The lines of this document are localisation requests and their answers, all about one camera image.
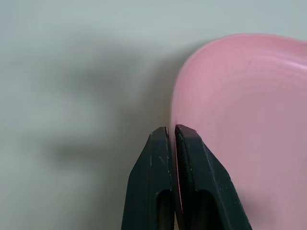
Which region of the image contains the pink plate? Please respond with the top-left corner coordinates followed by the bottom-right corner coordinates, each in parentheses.
top-left (168, 33), bottom-right (307, 230)

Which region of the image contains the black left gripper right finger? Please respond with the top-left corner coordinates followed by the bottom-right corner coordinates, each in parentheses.
top-left (174, 124), bottom-right (253, 230)

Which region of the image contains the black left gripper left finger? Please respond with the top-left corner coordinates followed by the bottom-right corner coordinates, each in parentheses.
top-left (120, 126), bottom-right (175, 230)

